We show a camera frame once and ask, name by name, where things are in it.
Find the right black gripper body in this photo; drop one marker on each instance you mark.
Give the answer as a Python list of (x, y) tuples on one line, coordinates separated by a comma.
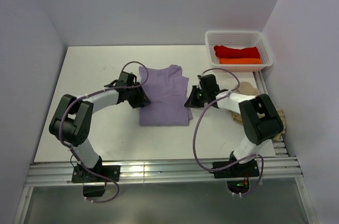
[(199, 97)]

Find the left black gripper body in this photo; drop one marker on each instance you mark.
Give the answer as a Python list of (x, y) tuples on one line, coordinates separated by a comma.
[(135, 96)]

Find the lilac t shirt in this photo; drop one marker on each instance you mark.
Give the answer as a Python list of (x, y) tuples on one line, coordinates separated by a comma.
[(166, 89)]

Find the white plastic basket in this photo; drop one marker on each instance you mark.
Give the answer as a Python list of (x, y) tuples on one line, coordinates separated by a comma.
[(238, 40)]

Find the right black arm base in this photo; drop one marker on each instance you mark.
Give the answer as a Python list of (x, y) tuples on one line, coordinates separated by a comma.
[(236, 172)]

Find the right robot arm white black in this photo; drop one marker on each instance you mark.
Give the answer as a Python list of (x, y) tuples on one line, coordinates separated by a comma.
[(260, 119)]

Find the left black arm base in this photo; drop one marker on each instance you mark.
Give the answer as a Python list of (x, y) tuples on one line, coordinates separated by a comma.
[(95, 180)]

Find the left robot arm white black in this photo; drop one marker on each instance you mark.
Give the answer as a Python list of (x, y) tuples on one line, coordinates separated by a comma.
[(72, 119)]

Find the rolled orange t shirt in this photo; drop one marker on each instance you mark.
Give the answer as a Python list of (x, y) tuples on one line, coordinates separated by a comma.
[(240, 61)]

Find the rolled red t shirt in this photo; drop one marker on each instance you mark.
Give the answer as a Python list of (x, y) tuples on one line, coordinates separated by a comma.
[(225, 52)]

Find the aluminium frame rails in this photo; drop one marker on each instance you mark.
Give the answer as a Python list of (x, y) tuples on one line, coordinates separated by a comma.
[(160, 181)]

